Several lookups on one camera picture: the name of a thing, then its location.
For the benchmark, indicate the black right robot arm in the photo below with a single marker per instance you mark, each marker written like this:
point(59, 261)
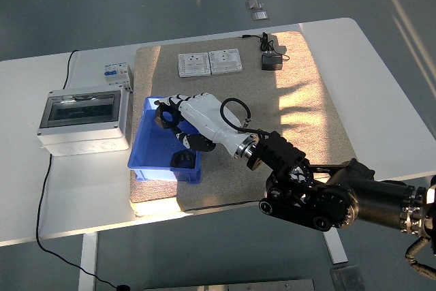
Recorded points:
point(340, 199)

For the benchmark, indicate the white wall socket panel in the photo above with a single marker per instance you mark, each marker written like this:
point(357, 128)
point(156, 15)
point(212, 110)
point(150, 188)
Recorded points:
point(225, 61)
point(193, 64)

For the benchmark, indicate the grey-brown mat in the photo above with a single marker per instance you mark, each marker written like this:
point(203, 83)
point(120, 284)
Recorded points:
point(221, 182)

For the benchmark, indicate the white table leg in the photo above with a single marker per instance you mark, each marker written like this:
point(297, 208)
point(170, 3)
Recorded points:
point(335, 246)
point(88, 263)

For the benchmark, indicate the grey metal foot plate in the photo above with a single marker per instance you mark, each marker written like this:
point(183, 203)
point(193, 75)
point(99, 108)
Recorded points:
point(347, 279)

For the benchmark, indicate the blue plastic bin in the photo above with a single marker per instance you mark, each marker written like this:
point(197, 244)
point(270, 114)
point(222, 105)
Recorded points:
point(150, 148)

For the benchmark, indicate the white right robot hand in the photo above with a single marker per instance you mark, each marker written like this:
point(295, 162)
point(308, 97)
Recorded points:
point(204, 114)

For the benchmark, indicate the white circuit breaker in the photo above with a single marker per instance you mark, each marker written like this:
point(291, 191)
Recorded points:
point(116, 74)

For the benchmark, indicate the open metal floor socket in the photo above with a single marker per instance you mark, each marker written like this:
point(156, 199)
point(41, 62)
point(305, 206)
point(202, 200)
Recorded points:
point(253, 3)

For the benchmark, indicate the closed metal floor socket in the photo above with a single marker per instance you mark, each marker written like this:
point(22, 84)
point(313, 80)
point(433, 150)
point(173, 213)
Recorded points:
point(259, 16)

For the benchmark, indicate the white electrical enclosure box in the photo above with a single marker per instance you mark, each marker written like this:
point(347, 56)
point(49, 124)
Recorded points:
point(81, 132)

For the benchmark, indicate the black hexagonal plastic nut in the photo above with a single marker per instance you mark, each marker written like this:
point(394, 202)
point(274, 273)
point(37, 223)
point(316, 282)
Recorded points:
point(160, 116)
point(182, 161)

